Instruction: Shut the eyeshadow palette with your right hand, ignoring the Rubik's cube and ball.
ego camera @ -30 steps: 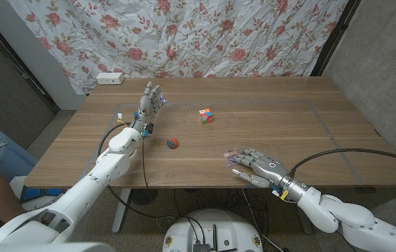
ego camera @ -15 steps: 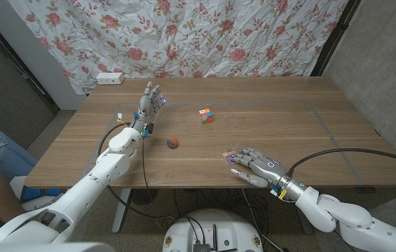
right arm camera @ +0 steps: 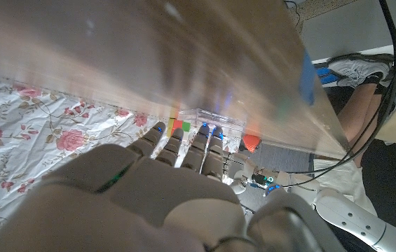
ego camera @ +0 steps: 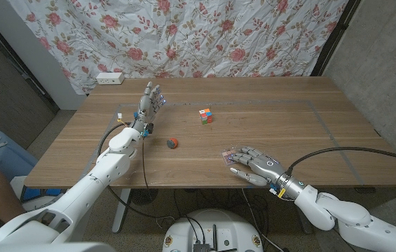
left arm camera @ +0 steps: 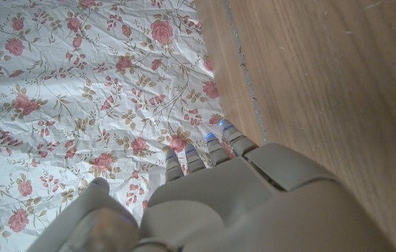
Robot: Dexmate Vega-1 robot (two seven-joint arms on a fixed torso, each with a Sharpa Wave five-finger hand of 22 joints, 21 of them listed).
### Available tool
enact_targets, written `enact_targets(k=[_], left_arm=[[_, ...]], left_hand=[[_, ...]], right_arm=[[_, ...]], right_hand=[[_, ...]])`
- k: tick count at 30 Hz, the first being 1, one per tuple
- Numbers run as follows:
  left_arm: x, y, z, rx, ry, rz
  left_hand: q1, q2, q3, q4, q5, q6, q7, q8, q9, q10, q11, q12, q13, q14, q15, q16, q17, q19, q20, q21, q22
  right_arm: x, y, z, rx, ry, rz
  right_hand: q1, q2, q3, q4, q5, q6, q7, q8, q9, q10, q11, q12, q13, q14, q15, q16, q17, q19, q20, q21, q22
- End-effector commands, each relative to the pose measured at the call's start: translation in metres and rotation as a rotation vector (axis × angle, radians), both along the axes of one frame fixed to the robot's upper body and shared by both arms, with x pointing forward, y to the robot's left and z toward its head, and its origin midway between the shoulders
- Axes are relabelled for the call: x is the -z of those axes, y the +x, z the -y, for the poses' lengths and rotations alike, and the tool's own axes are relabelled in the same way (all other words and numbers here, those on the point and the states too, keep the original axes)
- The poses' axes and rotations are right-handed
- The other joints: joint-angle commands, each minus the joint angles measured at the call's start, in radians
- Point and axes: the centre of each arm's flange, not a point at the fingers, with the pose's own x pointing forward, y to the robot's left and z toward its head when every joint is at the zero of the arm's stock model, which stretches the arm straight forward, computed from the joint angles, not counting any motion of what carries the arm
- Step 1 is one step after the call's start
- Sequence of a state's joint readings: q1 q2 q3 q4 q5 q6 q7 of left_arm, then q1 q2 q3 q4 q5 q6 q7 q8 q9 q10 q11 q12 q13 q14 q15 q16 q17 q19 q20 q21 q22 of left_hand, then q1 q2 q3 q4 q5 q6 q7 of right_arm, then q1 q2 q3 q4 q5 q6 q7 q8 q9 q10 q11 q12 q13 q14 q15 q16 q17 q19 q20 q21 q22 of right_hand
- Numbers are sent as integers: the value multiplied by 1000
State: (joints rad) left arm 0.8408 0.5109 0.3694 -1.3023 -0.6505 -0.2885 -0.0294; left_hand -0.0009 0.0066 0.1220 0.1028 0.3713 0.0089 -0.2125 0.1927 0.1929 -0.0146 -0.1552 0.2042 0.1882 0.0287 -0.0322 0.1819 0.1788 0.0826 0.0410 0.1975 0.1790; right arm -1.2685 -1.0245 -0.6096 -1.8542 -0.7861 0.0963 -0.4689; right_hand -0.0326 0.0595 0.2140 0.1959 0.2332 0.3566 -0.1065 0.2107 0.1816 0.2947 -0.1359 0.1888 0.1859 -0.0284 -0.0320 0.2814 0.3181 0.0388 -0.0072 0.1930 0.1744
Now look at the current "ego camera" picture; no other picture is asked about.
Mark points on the clear eyeshadow palette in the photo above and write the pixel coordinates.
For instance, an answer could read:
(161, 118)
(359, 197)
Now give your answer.
(226, 155)

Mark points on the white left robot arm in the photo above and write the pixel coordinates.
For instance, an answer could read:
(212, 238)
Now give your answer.
(89, 189)

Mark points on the white power strip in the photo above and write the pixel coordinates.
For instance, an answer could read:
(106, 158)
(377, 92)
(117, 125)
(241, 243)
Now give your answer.
(109, 78)

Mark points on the floral backdrop cloth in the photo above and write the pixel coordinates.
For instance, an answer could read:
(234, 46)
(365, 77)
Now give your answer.
(183, 35)

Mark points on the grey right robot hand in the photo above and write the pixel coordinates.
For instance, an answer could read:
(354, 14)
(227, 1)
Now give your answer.
(267, 168)

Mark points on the white table leg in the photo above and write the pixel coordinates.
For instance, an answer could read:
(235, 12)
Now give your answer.
(120, 213)

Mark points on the white floor box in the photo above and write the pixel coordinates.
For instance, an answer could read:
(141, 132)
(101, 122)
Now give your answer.
(17, 180)

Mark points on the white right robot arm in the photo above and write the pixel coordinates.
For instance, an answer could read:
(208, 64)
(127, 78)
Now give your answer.
(345, 213)

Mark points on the multicoloured Rubik's cube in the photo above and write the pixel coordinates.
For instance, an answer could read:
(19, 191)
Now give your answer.
(205, 116)

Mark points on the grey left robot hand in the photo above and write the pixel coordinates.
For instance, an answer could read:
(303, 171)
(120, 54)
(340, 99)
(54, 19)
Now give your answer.
(145, 108)

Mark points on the black round floor object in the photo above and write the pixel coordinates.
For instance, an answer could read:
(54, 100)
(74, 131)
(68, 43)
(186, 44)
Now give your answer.
(138, 196)

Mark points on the blue plastic bin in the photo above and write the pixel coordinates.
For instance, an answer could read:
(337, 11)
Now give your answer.
(15, 159)

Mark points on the red and grey ball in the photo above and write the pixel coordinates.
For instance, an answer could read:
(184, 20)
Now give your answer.
(172, 143)

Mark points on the black backdrop stand pole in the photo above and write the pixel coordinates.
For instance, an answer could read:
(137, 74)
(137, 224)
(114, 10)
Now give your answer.
(337, 35)

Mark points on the white robot torso base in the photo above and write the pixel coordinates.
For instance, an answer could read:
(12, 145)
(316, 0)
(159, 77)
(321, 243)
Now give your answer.
(215, 231)

